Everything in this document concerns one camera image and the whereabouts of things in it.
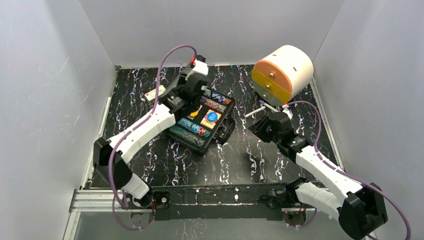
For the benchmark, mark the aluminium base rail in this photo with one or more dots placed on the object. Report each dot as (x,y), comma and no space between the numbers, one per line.
(208,212)

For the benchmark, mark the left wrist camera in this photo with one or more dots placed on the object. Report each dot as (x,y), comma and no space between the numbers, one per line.
(200,67)

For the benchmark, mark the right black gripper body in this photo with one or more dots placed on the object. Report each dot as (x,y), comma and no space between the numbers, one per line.
(261,126)

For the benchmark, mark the white purple marker pen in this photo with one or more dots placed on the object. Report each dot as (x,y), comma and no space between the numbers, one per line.
(268,106)

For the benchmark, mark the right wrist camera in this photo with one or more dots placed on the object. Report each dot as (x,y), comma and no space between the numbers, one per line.
(288,112)

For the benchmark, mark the black poker set case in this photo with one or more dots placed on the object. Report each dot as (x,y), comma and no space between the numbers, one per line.
(212,132)

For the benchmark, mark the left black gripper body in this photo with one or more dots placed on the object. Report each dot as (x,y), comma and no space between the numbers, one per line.
(185,108)

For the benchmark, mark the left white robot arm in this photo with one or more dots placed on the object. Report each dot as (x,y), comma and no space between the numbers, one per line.
(111,157)

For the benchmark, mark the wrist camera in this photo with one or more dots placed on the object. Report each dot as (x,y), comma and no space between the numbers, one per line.
(288,112)
(200,67)

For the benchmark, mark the small white red box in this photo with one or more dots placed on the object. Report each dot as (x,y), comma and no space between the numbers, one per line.
(151,95)

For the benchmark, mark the round pastel drawer box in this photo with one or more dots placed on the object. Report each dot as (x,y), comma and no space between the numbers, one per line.
(281,75)

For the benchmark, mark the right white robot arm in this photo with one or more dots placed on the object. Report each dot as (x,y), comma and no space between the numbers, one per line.
(359,209)

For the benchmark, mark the red playing card deck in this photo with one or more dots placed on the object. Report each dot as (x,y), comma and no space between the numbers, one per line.
(207,124)

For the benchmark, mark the blue dealer button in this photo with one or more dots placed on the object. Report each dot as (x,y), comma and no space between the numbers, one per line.
(212,117)

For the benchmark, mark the yellow dealer button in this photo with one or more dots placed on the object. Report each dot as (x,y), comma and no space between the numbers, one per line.
(193,114)

